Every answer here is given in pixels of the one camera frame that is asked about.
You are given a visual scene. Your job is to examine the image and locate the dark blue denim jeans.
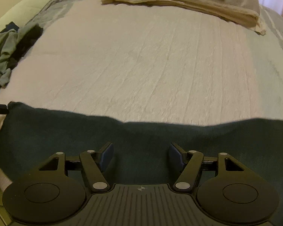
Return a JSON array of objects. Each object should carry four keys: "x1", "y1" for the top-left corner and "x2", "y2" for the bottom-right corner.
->
[{"x1": 0, "y1": 103, "x2": 283, "y2": 225}]

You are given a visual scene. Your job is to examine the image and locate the dark maroon garment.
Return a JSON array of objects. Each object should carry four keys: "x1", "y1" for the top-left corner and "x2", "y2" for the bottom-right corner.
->
[{"x1": 0, "y1": 25, "x2": 44, "y2": 100}]

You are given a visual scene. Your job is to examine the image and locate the grey sweatpants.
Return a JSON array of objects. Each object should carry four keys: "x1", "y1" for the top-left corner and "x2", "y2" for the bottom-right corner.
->
[{"x1": 0, "y1": 22, "x2": 40, "y2": 87}]

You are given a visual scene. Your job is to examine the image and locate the navy blue garment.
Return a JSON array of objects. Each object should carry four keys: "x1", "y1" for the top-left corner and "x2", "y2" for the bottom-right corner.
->
[{"x1": 0, "y1": 21, "x2": 19, "y2": 34}]

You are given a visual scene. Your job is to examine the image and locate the pink grey striped bedspread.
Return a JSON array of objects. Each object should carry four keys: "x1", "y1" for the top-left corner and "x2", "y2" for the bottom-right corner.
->
[{"x1": 0, "y1": 0, "x2": 283, "y2": 193}]

